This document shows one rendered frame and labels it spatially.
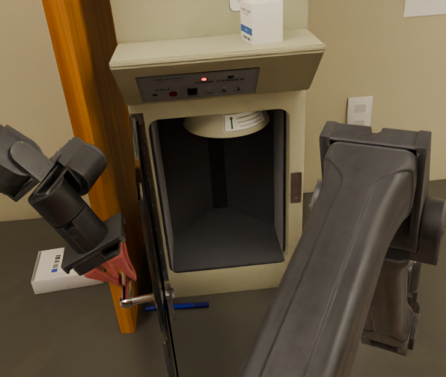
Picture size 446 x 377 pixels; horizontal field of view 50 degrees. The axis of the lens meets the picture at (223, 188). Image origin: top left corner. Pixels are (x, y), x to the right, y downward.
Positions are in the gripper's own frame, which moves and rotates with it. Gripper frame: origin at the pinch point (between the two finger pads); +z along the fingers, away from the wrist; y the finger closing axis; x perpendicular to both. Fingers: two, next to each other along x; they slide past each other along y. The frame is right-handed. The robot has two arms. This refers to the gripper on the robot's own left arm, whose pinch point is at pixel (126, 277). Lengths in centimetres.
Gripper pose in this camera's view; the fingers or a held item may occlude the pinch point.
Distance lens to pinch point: 77.8
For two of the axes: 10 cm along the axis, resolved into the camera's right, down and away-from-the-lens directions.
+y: -8.7, 4.9, 1.0
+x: 1.8, 4.8, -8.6
